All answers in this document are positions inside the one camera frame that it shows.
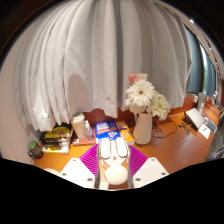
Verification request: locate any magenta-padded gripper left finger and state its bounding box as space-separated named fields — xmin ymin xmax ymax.
xmin=59 ymin=143 xmax=102 ymax=190

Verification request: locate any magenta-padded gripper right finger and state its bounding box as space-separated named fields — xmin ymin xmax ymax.
xmin=125 ymin=143 xmax=170 ymax=190

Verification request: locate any white rabbit-shaped computer mouse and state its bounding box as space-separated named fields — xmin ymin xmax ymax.
xmin=99 ymin=136 xmax=129 ymax=186

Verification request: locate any red-brown flat book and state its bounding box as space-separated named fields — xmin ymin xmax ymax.
xmin=71 ymin=135 xmax=97 ymax=147

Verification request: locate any yellow and white book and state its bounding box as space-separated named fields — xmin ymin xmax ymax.
xmin=41 ymin=144 xmax=71 ymax=155

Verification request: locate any small clear spray bottle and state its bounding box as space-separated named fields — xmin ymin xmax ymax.
xmin=83 ymin=119 xmax=94 ymax=141

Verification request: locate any white ceramic vase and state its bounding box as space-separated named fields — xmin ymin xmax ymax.
xmin=132 ymin=112 xmax=154 ymax=146

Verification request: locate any yellow and black book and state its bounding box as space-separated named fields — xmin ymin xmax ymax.
xmin=43 ymin=124 xmax=73 ymax=139

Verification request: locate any cream tumbler bottle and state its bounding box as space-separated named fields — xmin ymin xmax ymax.
xmin=70 ymin=111 xmax=87 ymax=140

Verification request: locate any orange book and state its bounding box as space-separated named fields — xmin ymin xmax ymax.
xmin=115 ymin=120 xmax=136 ymax=146

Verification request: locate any dark mug with green inside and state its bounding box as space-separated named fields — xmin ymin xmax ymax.
xmin=27 ymin=140 xmax=45 ymax=160

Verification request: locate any blue book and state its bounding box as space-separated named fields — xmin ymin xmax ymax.
xmin=94 ymin=119 xmax=122 ymax=144

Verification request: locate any black pen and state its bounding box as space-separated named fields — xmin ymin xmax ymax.
xmin=181 ymin=122 xmax=191 ymax=135

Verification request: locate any white paper sheet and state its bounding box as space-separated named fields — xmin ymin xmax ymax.
xmin=198 ymin=123 xmax=213 ymax=140

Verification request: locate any dark smartphone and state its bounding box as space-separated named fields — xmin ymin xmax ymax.
xmin=205 ymin=119 xmax=218 ymax=134

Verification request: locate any window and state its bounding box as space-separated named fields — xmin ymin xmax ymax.
xmin=184 ymin=26 xmax=224 ymax=98

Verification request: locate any white curtain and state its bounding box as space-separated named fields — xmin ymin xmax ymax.
xmin=13 ymin=0 xmax=194 ymax=133

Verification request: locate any black cable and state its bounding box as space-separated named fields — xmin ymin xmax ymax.
xmin=151 ymin=116 xmax=179 ymax=139

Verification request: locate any grey picture frame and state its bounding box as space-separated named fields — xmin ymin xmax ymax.
xmin=196 ymin=92 xmax=207 ymax=116

